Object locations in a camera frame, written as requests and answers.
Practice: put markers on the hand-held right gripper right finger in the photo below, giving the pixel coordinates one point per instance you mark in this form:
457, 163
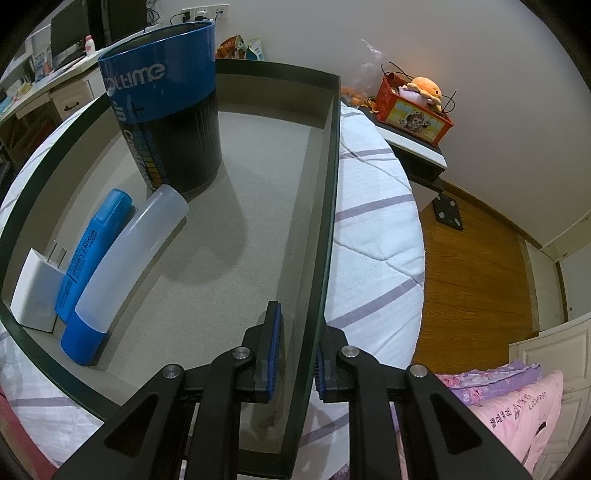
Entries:
318, 371

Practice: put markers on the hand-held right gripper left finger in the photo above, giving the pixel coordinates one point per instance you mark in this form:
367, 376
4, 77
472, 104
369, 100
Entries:
275, 350

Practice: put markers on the translucent tube with blue cap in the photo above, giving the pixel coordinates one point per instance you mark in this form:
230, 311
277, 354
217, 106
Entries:
129, 249

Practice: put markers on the blue highlighter pen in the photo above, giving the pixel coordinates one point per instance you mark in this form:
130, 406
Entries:
92, 240

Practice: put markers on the blue and black tin can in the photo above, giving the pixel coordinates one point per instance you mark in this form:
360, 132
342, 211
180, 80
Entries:
175, 138

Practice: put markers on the white charger plug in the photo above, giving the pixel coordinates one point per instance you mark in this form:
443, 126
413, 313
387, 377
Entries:
37, 286

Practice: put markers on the purple floral cloth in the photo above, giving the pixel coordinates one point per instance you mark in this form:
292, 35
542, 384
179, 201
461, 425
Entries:
485, 381

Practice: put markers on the white quilt with purple stripes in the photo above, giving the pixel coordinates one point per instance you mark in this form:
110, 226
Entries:
369, 207

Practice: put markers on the pink printed quilt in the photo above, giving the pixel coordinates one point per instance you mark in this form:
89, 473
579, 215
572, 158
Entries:
517, 415

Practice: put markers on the black and white side shelf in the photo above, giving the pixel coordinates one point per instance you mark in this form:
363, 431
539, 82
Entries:
425, 166

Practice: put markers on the white wardrobe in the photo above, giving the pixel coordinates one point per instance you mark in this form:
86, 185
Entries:
563, 360

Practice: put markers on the pile of oranges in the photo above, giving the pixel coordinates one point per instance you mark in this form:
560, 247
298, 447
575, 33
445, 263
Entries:
358, 98

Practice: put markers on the red cartoon storage box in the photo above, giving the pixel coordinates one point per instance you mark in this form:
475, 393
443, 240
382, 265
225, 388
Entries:
415, 121

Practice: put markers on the pink blanket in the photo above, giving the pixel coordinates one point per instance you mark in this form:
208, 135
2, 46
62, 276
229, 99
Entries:
18, 443

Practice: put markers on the orange plush toy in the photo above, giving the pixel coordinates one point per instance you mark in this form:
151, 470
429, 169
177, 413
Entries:
425, 90

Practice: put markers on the blue and white bag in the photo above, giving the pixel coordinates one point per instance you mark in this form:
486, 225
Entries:
255, 50

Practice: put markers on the orange snack bag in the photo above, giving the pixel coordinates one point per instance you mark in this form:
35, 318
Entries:
230, 48

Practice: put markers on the clear plastic bag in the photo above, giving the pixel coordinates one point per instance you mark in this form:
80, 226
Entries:
371, 60

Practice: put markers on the white desk with drawers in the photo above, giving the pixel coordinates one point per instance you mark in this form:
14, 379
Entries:
69, 97

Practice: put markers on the small pink white bottle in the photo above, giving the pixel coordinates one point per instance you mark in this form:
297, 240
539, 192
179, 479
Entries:
92, 46

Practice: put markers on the black computer tower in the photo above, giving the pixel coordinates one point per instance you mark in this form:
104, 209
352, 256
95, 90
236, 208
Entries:
124, 21

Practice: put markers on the blue and white packet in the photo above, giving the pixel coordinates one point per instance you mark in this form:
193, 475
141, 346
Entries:
41, 61

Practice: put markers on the black computer monitor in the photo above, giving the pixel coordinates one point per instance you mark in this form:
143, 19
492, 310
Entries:
69, 32

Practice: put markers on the white wall socket strip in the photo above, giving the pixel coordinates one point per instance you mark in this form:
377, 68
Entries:
203, 12

